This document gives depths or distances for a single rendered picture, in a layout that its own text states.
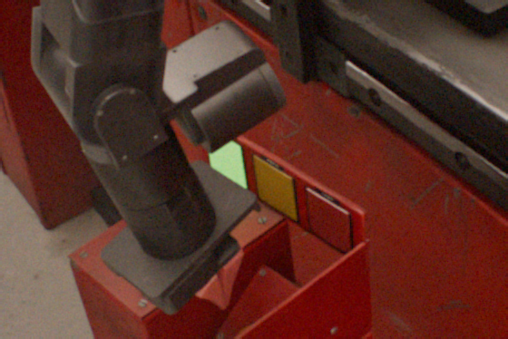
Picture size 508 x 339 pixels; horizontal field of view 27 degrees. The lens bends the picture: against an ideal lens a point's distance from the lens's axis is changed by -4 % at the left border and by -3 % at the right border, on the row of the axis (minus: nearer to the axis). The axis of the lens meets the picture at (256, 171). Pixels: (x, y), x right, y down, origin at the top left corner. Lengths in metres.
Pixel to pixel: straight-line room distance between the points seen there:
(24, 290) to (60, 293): 0.08
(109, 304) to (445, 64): 0.34
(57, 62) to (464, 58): 0.40
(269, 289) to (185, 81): 0.29
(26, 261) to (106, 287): 1.23
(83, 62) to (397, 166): 0.49
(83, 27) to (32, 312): 1.46
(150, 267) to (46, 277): 1.33
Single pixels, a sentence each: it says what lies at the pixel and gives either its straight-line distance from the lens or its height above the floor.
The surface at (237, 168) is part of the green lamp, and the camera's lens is 0.93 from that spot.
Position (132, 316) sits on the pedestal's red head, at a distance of 0.87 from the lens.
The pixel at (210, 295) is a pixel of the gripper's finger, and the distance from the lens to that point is 0.77.
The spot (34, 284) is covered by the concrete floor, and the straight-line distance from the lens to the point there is 2.06.
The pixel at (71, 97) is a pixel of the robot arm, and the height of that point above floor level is 1.05.
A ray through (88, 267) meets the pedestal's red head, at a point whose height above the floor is 0.78.
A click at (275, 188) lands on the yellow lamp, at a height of 0.81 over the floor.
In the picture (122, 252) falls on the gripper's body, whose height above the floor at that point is 0.88.
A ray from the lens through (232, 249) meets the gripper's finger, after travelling 0.76.
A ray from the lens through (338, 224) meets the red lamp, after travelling 0.85.
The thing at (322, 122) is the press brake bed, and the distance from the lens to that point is 1.11.
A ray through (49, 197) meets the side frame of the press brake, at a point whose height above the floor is 0.08.
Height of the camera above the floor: 1.39
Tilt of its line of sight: 39 degrees down
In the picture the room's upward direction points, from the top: 8 degrees counter-clockwise
